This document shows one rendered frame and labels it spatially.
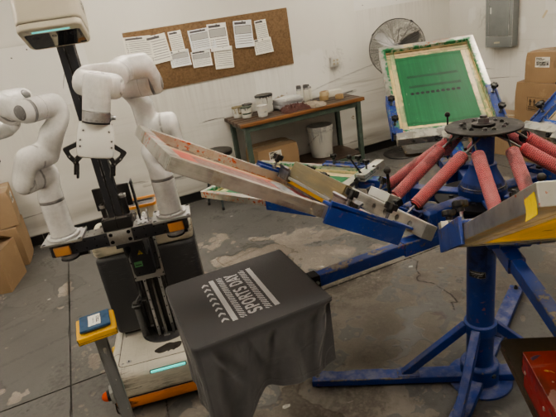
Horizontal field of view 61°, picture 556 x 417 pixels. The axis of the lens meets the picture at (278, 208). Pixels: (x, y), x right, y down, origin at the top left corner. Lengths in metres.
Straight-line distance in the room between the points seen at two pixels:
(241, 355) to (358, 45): 5.08
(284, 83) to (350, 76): 0.91
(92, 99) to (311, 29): 4.67
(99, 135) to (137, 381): 1.58
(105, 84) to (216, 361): 0.88
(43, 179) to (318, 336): 1.18
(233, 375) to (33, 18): 1.31
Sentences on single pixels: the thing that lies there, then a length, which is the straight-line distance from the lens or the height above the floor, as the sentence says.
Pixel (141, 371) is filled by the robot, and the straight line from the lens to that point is 2.66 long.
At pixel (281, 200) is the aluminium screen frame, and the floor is 1.36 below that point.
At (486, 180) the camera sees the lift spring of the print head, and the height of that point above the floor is 1.18.
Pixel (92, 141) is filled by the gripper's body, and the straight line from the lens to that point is 1.42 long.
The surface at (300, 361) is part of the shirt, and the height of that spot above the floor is 0.74.
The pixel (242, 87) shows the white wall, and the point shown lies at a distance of 5.54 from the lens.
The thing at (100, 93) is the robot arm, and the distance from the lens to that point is 1.40.
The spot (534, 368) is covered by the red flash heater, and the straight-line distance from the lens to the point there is 1.12.
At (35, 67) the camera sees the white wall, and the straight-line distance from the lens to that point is 5.23.
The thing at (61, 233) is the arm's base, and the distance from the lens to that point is 2.07.
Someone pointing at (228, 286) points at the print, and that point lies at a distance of 1.76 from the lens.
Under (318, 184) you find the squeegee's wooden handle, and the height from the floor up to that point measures 1.28.
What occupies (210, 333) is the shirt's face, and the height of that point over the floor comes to 0.95.
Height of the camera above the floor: 1.83
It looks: 22 degrees down
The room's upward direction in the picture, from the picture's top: 9 degrees counter-clockwise
